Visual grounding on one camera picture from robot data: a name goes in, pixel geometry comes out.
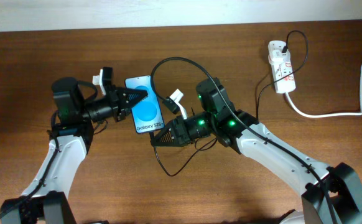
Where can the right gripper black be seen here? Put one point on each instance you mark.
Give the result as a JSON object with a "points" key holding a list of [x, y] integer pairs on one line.
{"points": [[181, 131]]}

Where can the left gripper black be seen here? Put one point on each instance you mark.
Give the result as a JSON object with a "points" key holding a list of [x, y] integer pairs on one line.
{"points": [[117, 97]]}

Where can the blue Galaxy smartphone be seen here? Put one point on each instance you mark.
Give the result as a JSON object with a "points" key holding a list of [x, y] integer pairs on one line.
{"points": [[146, 114]]}

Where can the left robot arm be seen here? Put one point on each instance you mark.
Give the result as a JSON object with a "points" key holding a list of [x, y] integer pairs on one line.
{"points": [[79, 105]]}

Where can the white charger adapter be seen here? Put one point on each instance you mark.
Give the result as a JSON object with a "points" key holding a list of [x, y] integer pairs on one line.
{"points": [[277, 57]]}

